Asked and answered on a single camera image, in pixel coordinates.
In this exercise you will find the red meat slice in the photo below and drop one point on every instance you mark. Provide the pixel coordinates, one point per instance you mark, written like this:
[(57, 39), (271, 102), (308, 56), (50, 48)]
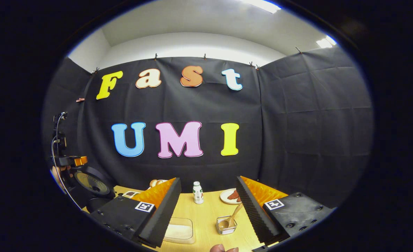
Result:
[(233, 196)]

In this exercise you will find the black backdrop cloth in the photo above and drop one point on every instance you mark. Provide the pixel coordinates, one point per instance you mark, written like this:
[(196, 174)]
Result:
[(192, 105)]

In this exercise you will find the divided condiment tray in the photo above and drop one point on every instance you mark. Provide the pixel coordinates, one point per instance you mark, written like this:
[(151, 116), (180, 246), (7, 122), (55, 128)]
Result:
[(131, 194)]

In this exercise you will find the white plate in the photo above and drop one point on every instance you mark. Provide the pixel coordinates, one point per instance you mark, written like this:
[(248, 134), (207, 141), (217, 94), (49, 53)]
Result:
[(224, 196)]

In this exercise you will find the dark rice cooker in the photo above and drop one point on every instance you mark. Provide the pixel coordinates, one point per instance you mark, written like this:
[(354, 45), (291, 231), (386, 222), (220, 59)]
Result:
[(91, 182)]

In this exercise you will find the clear box of rice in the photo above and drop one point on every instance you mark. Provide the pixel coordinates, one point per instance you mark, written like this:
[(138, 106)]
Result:
[(179, 231)]

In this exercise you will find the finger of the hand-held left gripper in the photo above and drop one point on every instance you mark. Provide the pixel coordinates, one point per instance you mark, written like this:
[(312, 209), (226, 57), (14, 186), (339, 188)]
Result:
[(71, 161)]

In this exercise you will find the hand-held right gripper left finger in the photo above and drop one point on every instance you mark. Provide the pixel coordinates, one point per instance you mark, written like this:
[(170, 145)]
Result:
[(164, 210)]

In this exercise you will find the toast bread slice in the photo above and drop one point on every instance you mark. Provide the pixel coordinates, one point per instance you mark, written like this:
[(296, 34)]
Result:
[(153, 183)]

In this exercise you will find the small ceiling light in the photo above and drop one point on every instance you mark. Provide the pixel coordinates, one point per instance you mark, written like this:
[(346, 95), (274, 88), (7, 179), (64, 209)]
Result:
[(326, 42)]

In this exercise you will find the wooden spoon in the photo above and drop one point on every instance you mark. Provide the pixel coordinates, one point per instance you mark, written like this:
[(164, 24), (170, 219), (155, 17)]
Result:
[(231, 218)]

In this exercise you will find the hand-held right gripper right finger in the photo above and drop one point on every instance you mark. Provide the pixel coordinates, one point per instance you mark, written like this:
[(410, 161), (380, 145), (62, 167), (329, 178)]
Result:
[(251, 210)]

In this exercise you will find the long ceiling light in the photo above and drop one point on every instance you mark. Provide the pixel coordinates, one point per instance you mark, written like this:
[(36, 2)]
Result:
[(262, 5)]

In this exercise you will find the white drink bottle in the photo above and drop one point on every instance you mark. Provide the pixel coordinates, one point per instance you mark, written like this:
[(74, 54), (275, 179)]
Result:
[(198, 194)]

